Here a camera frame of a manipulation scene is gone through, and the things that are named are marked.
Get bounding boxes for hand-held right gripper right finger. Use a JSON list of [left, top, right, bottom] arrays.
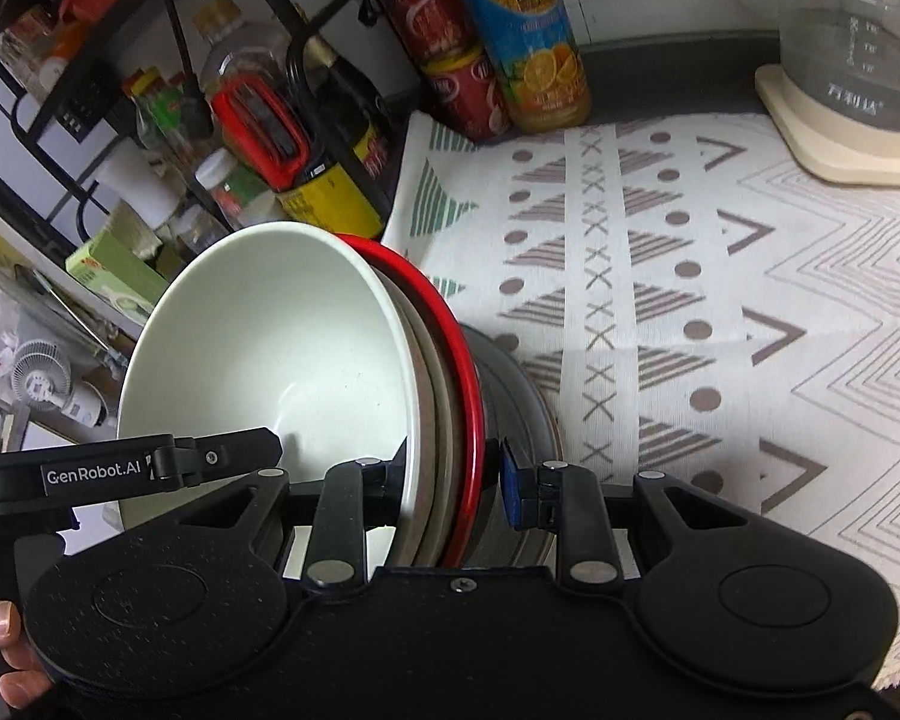
[[499, 439, 752, 587]]

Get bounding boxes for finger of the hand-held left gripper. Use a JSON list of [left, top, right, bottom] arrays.
[[144, 426, 284, 490]]

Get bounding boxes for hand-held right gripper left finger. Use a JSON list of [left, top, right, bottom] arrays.
[[178, 436, 413, 586]]

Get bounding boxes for white plate with block print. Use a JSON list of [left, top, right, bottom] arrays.
[[461, 322, 548, 567]]

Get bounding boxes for beige bowl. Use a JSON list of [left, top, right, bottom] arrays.
[[371, 266, 460, 567]]

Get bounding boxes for red-rimmed bowl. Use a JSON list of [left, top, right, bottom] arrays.
[[336, 234, 490, 567]]

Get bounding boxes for pale green bowl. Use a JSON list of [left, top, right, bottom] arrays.
[[116, 221, 422, 567]]

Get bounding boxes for small white fan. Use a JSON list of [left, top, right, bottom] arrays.
[[10, 340, 111, 430]]

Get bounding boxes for green carton box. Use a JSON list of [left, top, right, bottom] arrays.
[[65, 227, 171, 317]]

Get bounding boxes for white-lidded jar with green label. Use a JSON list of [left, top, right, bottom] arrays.
[[193, 148, 280, 231]]

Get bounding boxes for patterned table mat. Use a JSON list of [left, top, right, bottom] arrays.
[[385, 111, 900, 692]]

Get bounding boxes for dark bottle with yellow label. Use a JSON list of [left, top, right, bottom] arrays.
[[274, 36, 392, 242]]

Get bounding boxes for white plastic jar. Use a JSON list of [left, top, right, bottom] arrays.
[[92, 141, 190, 231]]

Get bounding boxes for yellow-capped seasoning bottle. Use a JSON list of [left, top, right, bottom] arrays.
[[122, 66, 197, 160]]

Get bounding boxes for black metal rack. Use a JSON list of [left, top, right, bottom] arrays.
[[0, 0, 392, 242]]

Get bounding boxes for red drink can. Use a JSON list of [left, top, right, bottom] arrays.
[[371, 0, 479, 66], [418, 41, 514, 143]]

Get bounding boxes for clear plastic bottle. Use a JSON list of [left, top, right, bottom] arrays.
[[197, 4, 295, 95]]

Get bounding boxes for orange juice bottle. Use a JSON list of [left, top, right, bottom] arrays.
[[433, 0, 593, 133]]

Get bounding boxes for cream kettle base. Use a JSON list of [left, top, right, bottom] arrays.
[[754, 64, 900, 191]]

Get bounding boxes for black power cable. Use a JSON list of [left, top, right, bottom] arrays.
[[144, 0, 216, 141]]

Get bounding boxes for glass kettle with cream handle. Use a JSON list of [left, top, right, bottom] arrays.
[[776, 0, 900, 137]]

